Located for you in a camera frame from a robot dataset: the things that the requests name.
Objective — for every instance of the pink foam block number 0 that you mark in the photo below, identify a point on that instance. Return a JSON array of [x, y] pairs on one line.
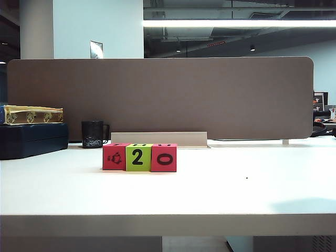
[[164, 168]]

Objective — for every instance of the green foam block number 2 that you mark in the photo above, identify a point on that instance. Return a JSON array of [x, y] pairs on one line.
[[137, 168]]

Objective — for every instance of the pink foam block number 1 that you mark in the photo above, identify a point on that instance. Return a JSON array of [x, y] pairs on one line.
[[114, 165]]

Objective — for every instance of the brown fabric desk divider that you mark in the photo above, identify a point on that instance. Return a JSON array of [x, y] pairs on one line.
[[168, 97]]

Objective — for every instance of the black mug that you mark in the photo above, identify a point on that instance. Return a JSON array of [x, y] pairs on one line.
[[92, 134]]

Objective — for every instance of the red led ceiling sign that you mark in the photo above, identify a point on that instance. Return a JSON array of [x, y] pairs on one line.
[[216, 43]]

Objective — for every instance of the round ceiling spotlight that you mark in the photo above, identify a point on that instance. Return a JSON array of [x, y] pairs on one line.
[[252, 48]]

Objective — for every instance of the dark blue hard case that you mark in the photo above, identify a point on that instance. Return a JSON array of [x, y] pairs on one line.
[[31, 140]]

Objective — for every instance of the yellow patterned flat box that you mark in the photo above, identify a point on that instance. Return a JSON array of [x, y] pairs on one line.
[[31, 109]]

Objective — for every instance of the black round tray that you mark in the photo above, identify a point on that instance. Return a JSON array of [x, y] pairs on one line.
[[319, 130]]

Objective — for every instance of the small white desk figurine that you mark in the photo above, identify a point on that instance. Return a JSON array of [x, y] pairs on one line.
[[333, 112]]

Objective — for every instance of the grey perforated cabinet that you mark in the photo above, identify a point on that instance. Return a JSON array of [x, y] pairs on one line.
[[323, 244]]

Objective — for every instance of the white divider foot bracket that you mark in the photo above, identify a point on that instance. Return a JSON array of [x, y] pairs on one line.
[[285, 142]]

